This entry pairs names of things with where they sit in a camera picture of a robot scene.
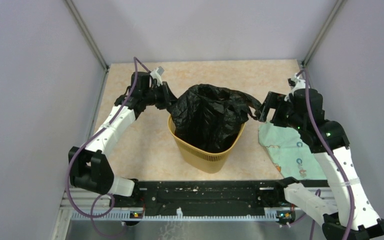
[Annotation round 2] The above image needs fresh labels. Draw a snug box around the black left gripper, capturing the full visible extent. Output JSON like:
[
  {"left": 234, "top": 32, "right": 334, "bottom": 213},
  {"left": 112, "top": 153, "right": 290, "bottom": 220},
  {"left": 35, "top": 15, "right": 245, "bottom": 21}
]
[{"left": 143, "top": 81, "right": 182, "bottom": 110}]

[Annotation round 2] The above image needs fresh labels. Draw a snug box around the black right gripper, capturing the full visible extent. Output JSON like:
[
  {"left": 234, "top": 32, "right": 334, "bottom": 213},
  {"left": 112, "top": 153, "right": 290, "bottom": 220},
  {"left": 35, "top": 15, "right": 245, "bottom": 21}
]
[{"left": 254, "top": 91, "right": 305, "bottom": 132}]

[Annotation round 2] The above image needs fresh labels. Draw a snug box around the black plastic trash bag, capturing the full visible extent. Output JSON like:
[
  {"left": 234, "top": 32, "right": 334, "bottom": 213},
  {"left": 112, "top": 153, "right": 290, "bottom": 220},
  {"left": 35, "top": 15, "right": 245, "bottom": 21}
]
[{"left": 167, "top": 84, "right": 262, "bottom": 153}]

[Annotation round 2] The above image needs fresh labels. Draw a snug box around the yellow ribbed trash bin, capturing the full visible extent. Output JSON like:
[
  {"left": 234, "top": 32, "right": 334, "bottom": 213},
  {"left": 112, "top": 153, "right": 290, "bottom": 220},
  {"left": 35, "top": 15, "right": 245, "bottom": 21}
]
[{"left": 167, "top": 115, "right": 246, "bottom": 174}]

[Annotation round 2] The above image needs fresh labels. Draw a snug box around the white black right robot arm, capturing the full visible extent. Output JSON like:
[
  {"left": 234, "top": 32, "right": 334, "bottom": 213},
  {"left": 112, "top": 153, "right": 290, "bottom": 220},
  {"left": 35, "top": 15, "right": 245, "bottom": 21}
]
[{"left": 258, "top": 88, "right": 384, "bottom": 240}]

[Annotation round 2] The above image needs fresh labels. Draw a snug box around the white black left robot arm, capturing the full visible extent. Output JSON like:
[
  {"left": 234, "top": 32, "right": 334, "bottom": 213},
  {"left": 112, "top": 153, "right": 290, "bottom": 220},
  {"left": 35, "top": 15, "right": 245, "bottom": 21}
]
[{"left": 68, "top": 66, "right": 177, "bottom": 207}]

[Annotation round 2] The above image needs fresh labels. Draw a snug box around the light green patterned cloth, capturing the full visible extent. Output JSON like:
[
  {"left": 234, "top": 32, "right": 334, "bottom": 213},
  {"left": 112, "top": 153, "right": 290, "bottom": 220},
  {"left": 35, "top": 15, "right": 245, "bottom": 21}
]
[{"left": 258, "top": 123, "right": 327, "bottom": 180}]

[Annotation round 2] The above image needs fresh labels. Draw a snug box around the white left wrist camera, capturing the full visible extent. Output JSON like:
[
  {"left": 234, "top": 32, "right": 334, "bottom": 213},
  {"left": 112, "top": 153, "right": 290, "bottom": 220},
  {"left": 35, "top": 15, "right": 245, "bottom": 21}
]
[{"left": 150, "top": 66, "right": 165, "bottom": 87}]

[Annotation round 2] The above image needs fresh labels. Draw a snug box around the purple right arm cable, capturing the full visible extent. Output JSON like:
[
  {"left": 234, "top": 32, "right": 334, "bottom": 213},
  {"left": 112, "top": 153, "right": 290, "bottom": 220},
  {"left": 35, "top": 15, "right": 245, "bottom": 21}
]
[{"left": 288, "top": 67, "right": 357, "bottom": 240}]

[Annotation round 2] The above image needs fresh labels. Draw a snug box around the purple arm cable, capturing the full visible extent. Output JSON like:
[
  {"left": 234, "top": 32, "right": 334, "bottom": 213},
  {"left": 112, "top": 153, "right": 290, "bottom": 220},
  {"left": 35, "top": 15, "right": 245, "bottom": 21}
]
[
  {"left": 65, "top": 56, "right": 153, "bottom": 239},
  {"left": 288, "top": 67, "right": 357, "bottom": 240}
]

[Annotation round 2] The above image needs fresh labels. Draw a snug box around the right aluminium frame post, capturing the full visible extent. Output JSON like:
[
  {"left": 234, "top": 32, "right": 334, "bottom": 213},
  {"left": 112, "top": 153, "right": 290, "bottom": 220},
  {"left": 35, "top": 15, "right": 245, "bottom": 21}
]
[{"left": 301, "top": 0, "right": 348, "bottom": 68}]

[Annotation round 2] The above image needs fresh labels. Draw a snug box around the aluminium frame post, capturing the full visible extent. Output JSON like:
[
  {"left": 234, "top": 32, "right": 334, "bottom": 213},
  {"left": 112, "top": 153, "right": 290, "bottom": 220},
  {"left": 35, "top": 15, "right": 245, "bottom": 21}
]
[
  {"left": 63, "top": 0, "right": 110, "bottom": 72},
  {"left": 301, "top": 0, "right": 348, "bottom": 68}
]

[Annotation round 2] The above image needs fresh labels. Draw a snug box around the left aluminium frame post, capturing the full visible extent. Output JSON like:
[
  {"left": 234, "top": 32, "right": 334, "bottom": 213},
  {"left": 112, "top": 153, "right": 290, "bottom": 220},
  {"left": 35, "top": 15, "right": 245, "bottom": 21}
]
[{"left": 63, "top": 0, "right": 110, "bottom": 72}]

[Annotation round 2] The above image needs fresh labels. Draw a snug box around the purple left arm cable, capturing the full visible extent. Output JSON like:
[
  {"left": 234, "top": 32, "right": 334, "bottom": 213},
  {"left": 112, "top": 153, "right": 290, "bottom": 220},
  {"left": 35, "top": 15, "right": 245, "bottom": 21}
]
[{"left": 65, "top": 56, "right": 153, "bottom": 239}]

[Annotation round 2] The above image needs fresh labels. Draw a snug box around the grey slotted cable duct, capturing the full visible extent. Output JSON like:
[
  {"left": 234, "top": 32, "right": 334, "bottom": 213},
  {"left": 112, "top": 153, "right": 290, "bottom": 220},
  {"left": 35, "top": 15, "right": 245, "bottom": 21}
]
[{"left": 71, "top": 209, "right": 279, "bottom": 222}]

